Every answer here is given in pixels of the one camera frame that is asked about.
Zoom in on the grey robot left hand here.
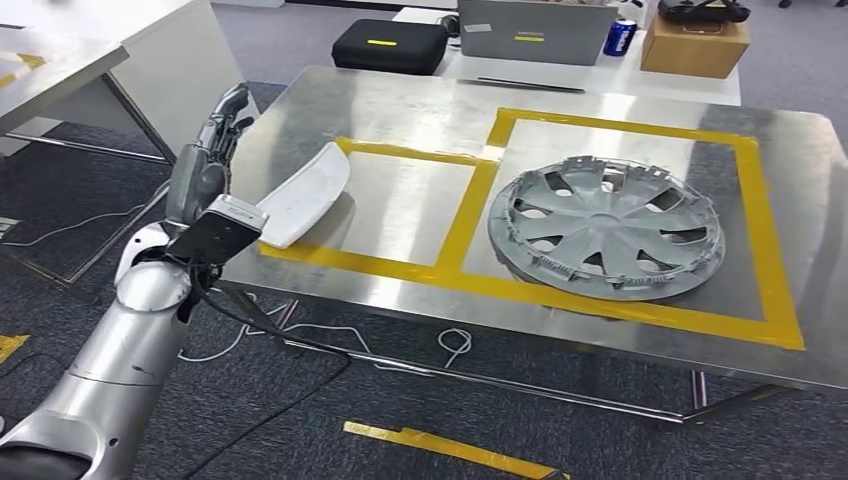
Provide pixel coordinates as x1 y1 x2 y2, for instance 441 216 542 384
164 82 256 228

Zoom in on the white curved plastic part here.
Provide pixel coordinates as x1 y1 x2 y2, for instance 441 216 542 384
254 140 352 251

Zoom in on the steel workbench table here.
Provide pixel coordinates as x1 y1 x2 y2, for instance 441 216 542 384
218 64 848 427

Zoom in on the yellow tape on workbench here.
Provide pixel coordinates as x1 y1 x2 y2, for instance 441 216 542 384
258 107 806 352

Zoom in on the white table side panel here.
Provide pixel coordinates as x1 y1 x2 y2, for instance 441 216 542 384
109 0 261 158

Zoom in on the black carry case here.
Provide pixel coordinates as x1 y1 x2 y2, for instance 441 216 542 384
331 18 450 77

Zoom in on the yellow floor tape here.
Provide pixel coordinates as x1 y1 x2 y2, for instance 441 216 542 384
0 334 32 366
343 420 572 480

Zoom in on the grey plastic wheel cover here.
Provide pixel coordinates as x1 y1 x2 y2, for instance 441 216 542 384
488 155 727 303

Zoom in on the white table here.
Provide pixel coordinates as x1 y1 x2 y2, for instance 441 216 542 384
390 5 743 107

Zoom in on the blue drink can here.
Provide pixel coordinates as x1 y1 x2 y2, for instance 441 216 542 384
602 18 639 58

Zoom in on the brown cardboard box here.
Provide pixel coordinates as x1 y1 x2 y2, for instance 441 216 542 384
639 13 752 80

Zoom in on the black device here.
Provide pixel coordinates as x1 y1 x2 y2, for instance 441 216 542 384
657 0 753 25

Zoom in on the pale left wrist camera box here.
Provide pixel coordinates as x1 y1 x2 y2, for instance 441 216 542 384
165 193 270 266

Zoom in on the white cable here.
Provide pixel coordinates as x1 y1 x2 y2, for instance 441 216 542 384
3 198 155 248
177 291 474 371

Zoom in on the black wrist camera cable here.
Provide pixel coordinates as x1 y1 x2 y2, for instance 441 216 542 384
178 263 354 480

